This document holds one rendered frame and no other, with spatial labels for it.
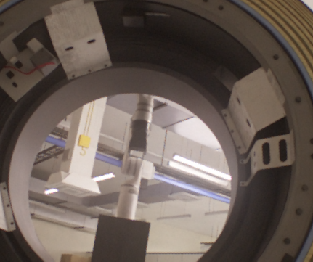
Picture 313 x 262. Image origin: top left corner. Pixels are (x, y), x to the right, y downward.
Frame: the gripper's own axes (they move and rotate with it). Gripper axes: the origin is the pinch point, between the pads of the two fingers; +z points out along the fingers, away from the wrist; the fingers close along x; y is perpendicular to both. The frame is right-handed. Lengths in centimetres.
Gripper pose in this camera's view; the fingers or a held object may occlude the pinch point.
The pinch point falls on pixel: (134, 165)
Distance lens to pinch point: 180.2
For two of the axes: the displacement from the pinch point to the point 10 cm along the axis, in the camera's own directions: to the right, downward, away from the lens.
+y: 0.8, -3.6, -9.3
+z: -1.5, 9.2, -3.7
